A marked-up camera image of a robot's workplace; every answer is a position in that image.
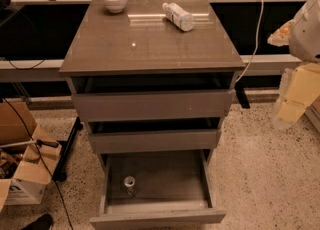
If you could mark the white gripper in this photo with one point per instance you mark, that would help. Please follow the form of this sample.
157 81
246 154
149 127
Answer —
306 37

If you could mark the redbull can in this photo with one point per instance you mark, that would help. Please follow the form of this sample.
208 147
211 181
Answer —
129 183

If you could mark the grey drawer cabinet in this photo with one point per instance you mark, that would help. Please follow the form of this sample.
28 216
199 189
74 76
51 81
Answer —
140 50

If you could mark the grey bottom drawer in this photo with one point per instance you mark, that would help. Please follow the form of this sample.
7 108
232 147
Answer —
172 189

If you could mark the grey drawer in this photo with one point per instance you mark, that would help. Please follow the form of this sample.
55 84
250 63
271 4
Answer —
155 135
172 189
149 105

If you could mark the grey middle drawer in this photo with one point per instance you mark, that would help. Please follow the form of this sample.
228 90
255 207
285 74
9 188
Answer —
155 135

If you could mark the grey top drawer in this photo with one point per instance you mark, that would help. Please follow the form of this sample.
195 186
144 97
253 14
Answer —
149 105

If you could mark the cardboard box at right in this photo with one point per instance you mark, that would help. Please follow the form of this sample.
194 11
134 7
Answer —
313 113

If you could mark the white plastic bottle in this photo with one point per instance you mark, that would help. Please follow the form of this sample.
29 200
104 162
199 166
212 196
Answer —
178 16

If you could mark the black metal stand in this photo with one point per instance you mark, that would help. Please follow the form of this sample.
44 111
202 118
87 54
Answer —
60 171

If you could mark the open cardboard box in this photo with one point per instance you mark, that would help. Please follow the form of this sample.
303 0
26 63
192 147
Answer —
25 170

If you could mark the black shoe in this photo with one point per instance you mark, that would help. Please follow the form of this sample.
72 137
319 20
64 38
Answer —
44 222

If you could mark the black handled tool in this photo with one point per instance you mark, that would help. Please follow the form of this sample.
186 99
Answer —
38 142

